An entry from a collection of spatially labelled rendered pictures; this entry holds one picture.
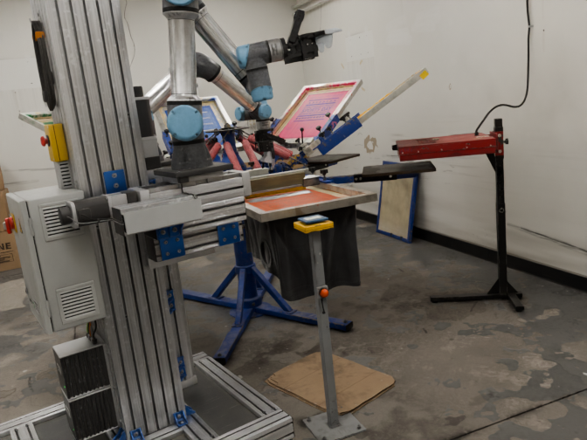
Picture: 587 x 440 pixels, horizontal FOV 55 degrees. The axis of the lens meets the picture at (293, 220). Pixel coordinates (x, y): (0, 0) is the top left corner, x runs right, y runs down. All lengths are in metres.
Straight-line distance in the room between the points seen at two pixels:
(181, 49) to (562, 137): 2.85
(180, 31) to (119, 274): 0.91
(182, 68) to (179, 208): 0.45
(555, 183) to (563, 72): 0.73
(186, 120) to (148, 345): 0.91
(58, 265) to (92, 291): 0.15
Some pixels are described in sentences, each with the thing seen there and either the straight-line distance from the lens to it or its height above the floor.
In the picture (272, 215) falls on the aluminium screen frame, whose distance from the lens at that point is 2.46.
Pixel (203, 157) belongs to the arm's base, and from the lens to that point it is 2.05.
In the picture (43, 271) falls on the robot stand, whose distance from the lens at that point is 2.09.
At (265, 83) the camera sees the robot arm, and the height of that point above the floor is 1.52.
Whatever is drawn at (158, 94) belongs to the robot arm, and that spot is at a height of 1.54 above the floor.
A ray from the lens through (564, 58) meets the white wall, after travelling 4.10.
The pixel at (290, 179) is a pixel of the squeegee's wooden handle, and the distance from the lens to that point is 3.11.
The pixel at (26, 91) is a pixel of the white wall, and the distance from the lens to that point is 7.04.
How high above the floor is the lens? 1.46
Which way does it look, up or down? 12 degrees down
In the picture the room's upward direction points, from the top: 6 degrees counter-clockwise
